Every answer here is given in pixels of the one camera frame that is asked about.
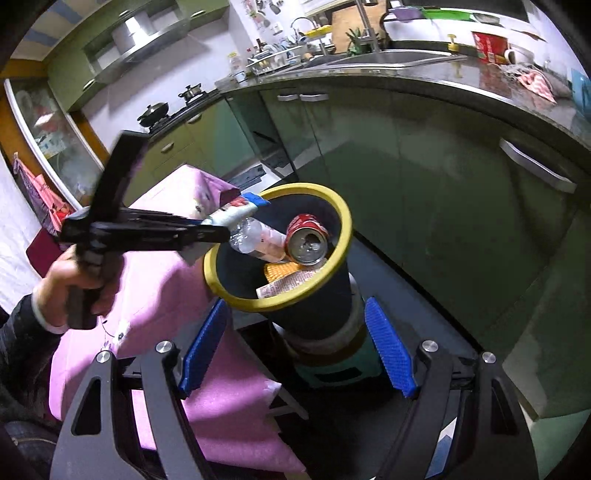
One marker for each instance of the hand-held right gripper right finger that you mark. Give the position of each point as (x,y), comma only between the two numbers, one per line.
(392,355)

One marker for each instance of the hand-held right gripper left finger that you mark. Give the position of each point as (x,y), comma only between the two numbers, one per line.
(203,350)

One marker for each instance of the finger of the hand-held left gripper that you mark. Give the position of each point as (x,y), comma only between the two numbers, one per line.
(207,234)

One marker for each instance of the clear plastic bottle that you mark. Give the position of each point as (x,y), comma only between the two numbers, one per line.
(258,240)

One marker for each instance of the orange foam fruit net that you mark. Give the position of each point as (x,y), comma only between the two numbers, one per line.
(279,270)

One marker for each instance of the black bin with yellow rim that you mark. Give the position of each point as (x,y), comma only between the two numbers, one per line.
(323,314)

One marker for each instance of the crushed red drink can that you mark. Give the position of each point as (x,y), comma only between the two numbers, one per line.
(304,226)

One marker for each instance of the person's left forearm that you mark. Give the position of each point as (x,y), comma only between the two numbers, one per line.
(23,341)

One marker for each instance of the person's left hand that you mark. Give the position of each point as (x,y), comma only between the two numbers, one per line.
(53,281)

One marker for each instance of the teal plastic stool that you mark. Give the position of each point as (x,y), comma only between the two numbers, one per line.
(341,374)

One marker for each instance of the pink tablecloth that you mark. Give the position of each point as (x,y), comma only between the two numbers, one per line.
(152,295)

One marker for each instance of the cream bucket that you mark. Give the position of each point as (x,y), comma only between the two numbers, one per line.
(318,348)

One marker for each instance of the black floor mat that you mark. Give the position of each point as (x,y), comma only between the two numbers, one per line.
(254,173)

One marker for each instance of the dark red chair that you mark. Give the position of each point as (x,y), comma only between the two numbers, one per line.
(39,251)

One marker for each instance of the light green drawer cabinet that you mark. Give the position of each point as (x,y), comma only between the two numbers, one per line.
(184,143)

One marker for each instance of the pink hanging cloth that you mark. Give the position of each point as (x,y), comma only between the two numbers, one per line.
(41,194)

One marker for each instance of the white hanging towel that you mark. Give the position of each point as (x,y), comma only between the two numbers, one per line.
(14,240)

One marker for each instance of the black wok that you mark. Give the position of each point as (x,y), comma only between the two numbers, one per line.
(154,115)

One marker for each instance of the white framed glass door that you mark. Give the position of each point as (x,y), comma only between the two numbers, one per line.
(51,134)

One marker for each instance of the steel cooking pot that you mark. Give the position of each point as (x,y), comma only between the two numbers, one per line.
(190,93)

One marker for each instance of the dark green kitchen cabinet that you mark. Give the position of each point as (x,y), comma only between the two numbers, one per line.
(438,184)

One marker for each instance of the dish rack with dishes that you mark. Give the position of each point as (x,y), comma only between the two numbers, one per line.
(272,57)

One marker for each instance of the steel range hood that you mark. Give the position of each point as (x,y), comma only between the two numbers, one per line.
(134,32)

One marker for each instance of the green potted plant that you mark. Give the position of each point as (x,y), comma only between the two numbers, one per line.
(356,42)

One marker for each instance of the wooden cutting board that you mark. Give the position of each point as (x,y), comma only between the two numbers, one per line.
(344,25)

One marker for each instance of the steel sink faucet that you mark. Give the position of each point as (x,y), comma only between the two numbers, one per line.
(367,27)

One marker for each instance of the purple plastic tray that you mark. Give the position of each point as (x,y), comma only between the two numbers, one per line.
(406,14)

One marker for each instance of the red checkered cloth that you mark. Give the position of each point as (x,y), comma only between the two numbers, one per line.
(535,83)

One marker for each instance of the yellow clamp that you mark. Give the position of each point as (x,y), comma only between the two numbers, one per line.
(452,45)

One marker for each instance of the red printed container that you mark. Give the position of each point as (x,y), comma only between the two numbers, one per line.
(489,48)

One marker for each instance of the large white mug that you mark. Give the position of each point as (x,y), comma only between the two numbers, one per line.
(517,56)

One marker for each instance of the green plastic tray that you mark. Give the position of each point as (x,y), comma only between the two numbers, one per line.
(448,14)

